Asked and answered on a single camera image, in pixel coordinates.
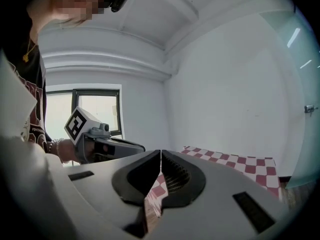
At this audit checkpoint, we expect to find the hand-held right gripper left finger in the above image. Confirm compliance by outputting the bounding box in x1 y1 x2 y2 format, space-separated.
63 149 161 240

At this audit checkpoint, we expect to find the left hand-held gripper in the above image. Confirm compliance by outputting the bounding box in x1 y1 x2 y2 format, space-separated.
64 105 146 165

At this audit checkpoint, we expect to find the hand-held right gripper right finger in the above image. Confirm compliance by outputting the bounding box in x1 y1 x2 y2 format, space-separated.
149 149 291 240

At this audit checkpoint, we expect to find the person's left forearm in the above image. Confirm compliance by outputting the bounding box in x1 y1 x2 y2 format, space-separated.
56 138 82 165

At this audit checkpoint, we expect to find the red white checkered tablecloth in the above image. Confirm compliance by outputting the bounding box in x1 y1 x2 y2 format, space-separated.
145 145 283 219

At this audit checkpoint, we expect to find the black framed window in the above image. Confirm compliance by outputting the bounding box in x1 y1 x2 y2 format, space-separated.
45 88 124 141

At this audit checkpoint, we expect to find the black printed t-shirt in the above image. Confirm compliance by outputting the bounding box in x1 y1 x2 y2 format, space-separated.
3 21 49 157

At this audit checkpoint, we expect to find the frosted glass door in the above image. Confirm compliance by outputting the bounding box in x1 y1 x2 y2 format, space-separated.
259 6 320 190

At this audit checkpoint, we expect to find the person's head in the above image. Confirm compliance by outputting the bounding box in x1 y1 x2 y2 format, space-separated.
26 0 118 31

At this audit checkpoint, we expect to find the left hand-held gripper camera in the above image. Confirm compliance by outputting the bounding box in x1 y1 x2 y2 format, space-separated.
89 122 111 138

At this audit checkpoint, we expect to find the silver chain bracelet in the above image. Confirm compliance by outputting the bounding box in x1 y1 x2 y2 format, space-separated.
47 139 58 157

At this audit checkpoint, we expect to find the gold chain necklace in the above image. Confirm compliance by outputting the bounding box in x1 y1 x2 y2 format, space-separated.
22 37 38 62

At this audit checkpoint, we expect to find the black head camera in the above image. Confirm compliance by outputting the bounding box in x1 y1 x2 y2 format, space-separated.
109 0 134 13

